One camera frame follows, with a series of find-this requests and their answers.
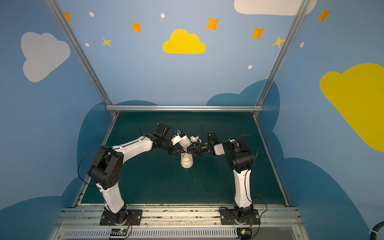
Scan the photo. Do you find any white knit sneaker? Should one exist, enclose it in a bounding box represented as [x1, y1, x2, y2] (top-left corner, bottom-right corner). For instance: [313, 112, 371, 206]
[181, 153, 194, 169]

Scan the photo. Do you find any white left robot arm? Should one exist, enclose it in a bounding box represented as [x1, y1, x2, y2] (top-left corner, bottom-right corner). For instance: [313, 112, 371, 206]
[88, 123, 191, 226]

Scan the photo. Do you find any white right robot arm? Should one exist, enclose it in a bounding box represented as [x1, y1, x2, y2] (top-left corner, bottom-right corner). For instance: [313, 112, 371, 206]
[181, 132, 255, 224]

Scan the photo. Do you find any right green circuit board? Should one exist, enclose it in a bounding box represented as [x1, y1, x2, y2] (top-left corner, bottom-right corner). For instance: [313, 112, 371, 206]
[236, 228, 253, 240]

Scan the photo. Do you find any green circuit board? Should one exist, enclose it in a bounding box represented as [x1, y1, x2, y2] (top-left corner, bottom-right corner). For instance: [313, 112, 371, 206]
[109, 228, 129, 240]
[236, 228, 253, 240]

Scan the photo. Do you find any left green circuit board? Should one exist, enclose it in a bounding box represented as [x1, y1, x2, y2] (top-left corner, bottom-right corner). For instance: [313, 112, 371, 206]
[109, 228, 129, 240]

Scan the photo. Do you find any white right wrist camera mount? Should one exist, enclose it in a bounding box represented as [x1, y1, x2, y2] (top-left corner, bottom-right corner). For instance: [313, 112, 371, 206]
[190, 136, 202, 144]

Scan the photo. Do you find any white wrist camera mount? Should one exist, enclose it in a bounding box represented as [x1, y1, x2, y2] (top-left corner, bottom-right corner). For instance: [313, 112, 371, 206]
[190, 136, 202, 144]
[171, 133, 192, 148]

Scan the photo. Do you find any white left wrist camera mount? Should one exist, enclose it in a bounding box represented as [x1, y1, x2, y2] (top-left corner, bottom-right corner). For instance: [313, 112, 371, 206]
[171, 133, 192, 148]

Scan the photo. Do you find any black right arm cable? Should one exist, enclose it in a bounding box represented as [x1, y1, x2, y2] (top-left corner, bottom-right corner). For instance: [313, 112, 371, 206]
[239, 134, 259, 166]

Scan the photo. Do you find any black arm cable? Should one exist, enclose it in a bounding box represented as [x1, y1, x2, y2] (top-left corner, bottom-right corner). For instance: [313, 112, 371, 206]
[239, 134, 259, 166]
[77, 149, 103, 188]

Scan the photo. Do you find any right side aluminium table rail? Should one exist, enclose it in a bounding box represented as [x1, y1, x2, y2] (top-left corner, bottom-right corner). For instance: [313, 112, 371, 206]
[253, 112, 290, 207]

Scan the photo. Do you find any aluminium table rail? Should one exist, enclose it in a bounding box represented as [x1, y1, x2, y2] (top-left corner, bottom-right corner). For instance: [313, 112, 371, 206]
[253, 112, 290, 207]
[70, 113, 119, 208]

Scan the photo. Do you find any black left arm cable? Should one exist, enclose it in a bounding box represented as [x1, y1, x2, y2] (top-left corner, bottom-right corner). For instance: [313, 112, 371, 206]
[77, 149, 103, 188]

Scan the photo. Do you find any rear horizontal aluminium frame bar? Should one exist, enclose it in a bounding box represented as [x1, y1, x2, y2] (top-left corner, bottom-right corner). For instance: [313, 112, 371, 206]
[106, 105, 263, 112]

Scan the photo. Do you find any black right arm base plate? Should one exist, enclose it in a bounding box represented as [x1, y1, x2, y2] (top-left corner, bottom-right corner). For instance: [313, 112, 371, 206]
[219, 208, 261, 225]

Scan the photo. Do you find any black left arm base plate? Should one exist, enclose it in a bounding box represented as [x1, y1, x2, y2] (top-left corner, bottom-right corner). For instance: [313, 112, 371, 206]
[100, 209, 143, 226]

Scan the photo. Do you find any left side aluminium table rail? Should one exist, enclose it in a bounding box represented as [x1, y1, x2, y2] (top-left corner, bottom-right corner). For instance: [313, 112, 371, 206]
[70, 113, 119, 208]

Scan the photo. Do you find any front aluminium rail platform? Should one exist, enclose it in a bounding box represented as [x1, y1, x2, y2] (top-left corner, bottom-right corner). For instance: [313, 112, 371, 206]
[50, 205, 309, 240]

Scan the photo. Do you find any left rear aluminium frame post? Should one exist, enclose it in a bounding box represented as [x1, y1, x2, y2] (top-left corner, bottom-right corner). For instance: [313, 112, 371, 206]
[45, 0, 113, 106]

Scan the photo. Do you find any aluminium frame post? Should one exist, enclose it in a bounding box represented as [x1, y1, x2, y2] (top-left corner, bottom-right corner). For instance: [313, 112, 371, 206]
[253, 0, 311, 120]
[45, 0, 113, 106]

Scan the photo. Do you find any right rear aluminium frame post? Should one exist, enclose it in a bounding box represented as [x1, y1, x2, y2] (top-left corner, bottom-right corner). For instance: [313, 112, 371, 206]
[253, 0, 311, 120]

